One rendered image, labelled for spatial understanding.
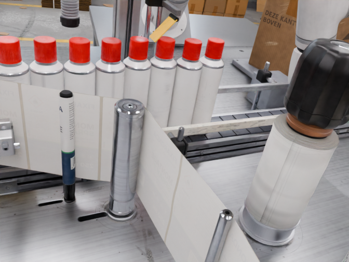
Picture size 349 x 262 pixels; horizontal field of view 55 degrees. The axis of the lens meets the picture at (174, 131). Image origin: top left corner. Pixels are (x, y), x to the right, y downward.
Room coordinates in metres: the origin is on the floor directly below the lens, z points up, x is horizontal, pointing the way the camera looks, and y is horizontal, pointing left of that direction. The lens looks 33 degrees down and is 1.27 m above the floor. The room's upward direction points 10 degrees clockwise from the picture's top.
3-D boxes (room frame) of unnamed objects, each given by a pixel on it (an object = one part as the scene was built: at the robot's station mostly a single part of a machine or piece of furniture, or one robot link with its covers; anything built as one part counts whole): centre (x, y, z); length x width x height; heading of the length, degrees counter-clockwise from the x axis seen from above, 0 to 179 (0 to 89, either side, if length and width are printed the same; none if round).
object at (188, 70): (0.61, -0.01, 0.98); 0.05 x 0.05 x 0.20
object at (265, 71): (0.82, -0.22, 0.91); 0.07 x 0.03 x 0.16; 29
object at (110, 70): (0.54, 0.13, 0.98); 0.05 x 0.05 x 0.20
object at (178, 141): (0.52, -0.01, 0.89); 0.03 x 0.03 x 0.12; 29
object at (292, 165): (0.39, -0.17, 1.03); 0.09 x 0.09 x 0.30
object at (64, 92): (0.37, 0.14, 0.97); 0.02 x 0.02 x 0.19
